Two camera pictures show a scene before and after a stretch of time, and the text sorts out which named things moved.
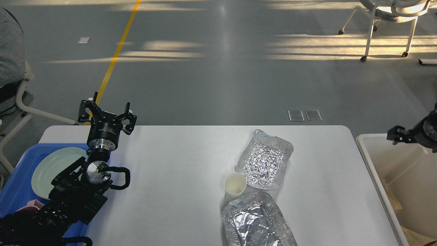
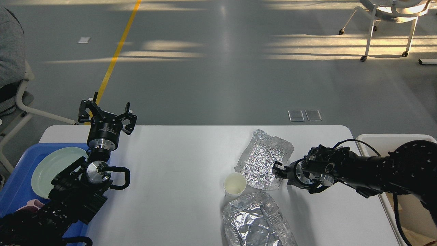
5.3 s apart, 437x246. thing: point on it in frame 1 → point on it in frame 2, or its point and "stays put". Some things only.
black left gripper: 104,131 stays put
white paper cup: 235,183 stays put
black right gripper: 425,131 → 296,176
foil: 263,160 stays put
